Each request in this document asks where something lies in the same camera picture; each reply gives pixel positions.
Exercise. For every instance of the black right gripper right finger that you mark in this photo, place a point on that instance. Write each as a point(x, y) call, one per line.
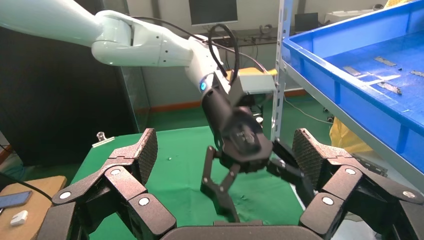
point(338, 179)

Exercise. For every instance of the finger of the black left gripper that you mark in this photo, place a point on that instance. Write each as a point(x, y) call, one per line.
point(218, 195)
point(288, 169)

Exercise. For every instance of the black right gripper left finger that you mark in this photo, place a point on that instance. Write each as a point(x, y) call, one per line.
point(126, 185)

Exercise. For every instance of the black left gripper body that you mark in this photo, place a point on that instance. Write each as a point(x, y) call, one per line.
point(243, 139)

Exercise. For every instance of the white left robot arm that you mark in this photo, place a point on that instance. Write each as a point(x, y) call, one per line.
point(139, 43)

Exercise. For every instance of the blue plastic tray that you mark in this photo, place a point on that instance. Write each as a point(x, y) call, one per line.
point(364, 92)

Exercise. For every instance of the green table cloth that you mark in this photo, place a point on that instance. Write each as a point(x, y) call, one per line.
point(185, 159)

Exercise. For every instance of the large steel binder clip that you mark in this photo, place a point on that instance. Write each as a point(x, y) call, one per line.
point(103, 140)

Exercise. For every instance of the wooden side table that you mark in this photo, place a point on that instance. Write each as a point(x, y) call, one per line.
point(39, 198)

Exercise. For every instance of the grey tape strip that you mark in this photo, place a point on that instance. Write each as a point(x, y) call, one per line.
point(351, 71)
point(389, 88)
point(385, 61)
point(417, 73)

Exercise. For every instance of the black partition panel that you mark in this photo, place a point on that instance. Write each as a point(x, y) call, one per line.
point(59, 99)

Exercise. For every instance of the small white gadget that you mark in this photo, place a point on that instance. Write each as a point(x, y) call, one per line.
point(19, 218)

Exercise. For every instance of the blue smartphone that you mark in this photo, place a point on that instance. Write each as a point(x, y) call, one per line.
point(15, 199)

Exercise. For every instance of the large dark monitor screen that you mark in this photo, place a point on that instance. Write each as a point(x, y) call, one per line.
point(213, 11)

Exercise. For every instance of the small dark monitor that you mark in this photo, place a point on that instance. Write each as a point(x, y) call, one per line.
point(306, 22)

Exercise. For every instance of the white desktop device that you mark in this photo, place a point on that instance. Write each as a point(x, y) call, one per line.
point(348, 16)

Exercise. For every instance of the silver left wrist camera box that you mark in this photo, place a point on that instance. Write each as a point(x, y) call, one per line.
point(255, 86)

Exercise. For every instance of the perforated grey metal shelf post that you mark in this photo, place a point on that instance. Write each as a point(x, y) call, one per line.
point(283, 49)

